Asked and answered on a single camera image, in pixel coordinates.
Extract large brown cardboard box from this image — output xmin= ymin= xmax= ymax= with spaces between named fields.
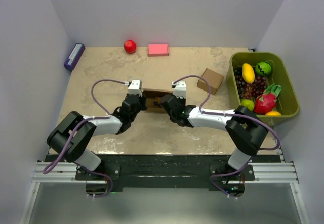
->
xmin=142 ymin=88 xmax=172 ymax=114

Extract small snack wrapper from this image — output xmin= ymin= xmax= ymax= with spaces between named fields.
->
xmin=153 ymin=97 xmax=160 ymax=106

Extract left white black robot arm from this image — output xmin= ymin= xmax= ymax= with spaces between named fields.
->
xmin=43 ymin=94 xmax=146 ymax=180

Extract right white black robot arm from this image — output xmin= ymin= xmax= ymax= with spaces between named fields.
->
xmin=159 ymin=94 xmax=268 ymax=180

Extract small folded cardboard box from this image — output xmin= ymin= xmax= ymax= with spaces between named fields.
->
xmin=197 ymin=68 xmax=224 ymax=95

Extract pink rectangular box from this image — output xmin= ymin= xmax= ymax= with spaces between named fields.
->
xmin=147 ymin=44 xmax=169 ymax=57

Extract purple blue box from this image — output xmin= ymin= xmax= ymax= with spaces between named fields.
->
xmin=64 ymin=43 xmax=86 ymax=71

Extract red apple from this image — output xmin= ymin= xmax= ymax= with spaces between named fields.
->
xmin=124 ymin=40 xmax=137 ymax=54

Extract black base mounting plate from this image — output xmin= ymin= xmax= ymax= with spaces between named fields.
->
xmin=45 ymin=154 xmax=255 ymax=199

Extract purple grapes bunch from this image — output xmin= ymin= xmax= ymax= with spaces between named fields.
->
xmin=234 ymin=68 xmax=268 ymax=100

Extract yellow mango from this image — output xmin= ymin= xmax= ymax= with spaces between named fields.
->
xmin=242 ymin=63 xmax=255 ymax=84

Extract red dragon fruit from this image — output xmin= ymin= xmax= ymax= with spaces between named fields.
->
xmin=254 ymin=84 xmax=282 ymax=114

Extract green round fruit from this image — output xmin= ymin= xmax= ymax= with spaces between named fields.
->
xmin=255 ymin=61 xmax=272 ymax=76

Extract orange fruit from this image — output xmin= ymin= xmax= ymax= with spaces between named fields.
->
xmin=265 ymin=111 xmax=281 ymax=116

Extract olive green plastic bin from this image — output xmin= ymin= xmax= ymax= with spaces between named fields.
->
xmin=226 ymin=52 xmax=300 ymax=126

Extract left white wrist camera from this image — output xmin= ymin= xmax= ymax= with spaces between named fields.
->
xmin=128 ymin=80 xmax=142 ymax=97

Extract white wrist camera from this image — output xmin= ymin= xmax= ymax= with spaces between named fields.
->
xmin=172 ymin=81 xmax=187 ymax=99
xmin=128 ymin=80 xmax=142 ymax=97

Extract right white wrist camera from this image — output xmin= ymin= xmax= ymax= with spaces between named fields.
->
xmin=172 ymin=81 xmax=187 ymax=99

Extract aluminium rail frame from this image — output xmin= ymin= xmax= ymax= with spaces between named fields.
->
xmin=21 ymin=149 xmax=310 ymax=223

